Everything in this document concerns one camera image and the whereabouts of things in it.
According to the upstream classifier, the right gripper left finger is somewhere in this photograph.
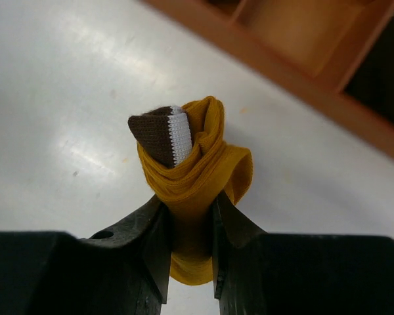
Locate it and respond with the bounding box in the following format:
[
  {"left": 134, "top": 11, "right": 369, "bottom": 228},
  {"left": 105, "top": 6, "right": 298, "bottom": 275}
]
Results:
[{"left": 0, "top": 198, "right": 171, "bottom": 314}]

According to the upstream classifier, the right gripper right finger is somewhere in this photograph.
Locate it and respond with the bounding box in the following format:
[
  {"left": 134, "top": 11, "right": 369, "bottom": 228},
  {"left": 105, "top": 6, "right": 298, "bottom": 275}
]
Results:
[{"left": 211, "top": 193, "right": 394, "bottom": 314}]

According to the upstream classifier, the mustard yellow sock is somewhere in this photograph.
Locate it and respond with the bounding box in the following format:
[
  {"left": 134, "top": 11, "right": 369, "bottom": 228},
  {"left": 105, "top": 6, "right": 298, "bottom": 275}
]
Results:
[{"left": 127, "top": 96, "right": 253, "bottom": 285}]

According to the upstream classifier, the orange compartment tray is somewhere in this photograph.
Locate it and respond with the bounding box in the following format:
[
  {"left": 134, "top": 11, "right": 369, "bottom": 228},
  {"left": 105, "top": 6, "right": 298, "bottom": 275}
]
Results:
[{"left": 151, "top": 1, "right": 394, "bottom": 159}]

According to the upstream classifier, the dark brown sock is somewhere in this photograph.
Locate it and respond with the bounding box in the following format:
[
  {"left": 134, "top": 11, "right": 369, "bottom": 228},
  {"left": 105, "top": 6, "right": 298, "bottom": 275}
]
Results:
[{"left": 345, "top": 16, "right": 394, "bottom": 124}]

